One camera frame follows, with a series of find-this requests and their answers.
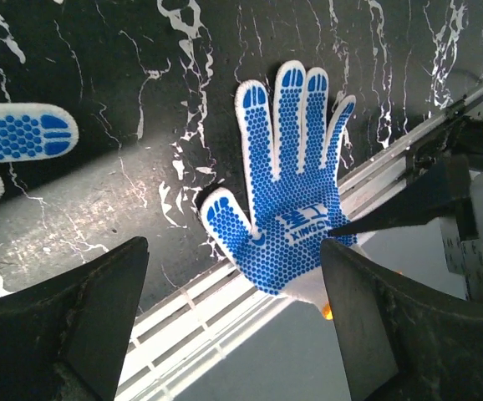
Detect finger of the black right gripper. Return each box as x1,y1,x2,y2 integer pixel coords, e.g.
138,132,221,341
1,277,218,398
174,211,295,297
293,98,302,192
329,155,478,238

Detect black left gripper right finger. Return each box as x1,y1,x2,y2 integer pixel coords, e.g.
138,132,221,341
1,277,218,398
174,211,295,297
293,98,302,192
321,239,483,400

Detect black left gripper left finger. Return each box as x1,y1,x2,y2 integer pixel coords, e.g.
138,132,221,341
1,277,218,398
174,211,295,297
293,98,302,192
0,236,149,400

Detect blue dotted white glove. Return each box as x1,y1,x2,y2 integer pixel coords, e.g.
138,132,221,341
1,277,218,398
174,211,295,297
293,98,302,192
199,60,356,319

